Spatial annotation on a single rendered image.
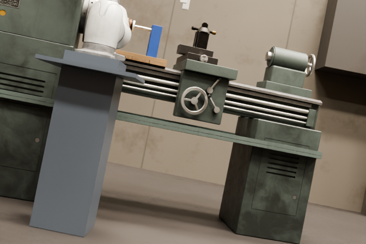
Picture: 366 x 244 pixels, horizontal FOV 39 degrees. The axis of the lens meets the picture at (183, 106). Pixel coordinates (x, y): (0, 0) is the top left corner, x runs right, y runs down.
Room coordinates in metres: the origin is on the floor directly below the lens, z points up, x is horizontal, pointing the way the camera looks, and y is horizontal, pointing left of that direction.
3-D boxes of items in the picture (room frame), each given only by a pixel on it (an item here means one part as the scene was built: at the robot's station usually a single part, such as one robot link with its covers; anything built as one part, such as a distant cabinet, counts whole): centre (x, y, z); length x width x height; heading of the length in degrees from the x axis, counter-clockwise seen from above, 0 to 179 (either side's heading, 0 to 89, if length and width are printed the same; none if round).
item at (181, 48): (3.07, -0.01, 1.00); 0.20 x 0.10 x 0.05; 99
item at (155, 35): (3.11, 0.25, 1.00); 0.08 x 0.06 x 0.23; 9
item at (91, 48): (2.41, 0.42, 0.83); 0.22 x 0.18 x 0.06; 89
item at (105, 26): (2.42, 0.44, 0.97); 0.18 x 0.16 x 0.22; 174
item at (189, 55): (3.13, -0.02, 0.95); 0.43 x 0.18 x 0.04; 9
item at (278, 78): (3.24, -0.60, 1.01); 0.30 x 0.20 x 0.29; 99
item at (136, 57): (3.10, 0.32, 0.89); 0.36 x 0.30 x 0.04; 9
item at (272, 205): (3.22, -0.60, 0.34); 0.44 x 0.40 x 0.68; 9
